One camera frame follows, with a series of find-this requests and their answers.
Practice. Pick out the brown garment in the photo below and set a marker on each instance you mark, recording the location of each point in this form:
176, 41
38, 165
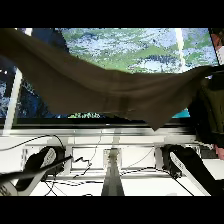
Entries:
100, 90

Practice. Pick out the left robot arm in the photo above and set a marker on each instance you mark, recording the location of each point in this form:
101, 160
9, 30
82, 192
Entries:
36, 165

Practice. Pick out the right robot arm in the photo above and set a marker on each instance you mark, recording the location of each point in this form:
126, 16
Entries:
190, 165

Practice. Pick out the silver frame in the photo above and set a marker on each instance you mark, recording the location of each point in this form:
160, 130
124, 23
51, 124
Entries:
133, 133

